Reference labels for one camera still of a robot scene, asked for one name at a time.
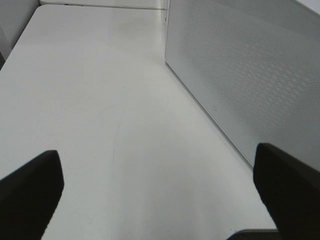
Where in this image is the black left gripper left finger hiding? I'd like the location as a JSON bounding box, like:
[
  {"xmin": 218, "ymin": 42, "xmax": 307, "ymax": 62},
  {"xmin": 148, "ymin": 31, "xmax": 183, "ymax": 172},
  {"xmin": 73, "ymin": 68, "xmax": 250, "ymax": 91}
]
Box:
[{"xmin": 0, "ymin": 150, "xmax": 64, "ymax": 240}]

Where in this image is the white microwave door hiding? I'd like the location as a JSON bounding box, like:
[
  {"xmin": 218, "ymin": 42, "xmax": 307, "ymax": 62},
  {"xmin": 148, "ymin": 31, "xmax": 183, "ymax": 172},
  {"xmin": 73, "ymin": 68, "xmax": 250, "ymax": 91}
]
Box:
[{"xmin": 165, "ymin": 0, "xmax": 320, "ymax": 169}]

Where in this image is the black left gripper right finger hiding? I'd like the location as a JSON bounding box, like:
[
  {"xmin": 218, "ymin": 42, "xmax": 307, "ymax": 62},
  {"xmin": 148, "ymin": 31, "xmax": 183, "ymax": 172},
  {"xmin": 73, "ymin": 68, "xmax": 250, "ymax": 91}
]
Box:
[{"xmin": 253, "ymin": 143, "xmax": 320, "ymax": 240}]

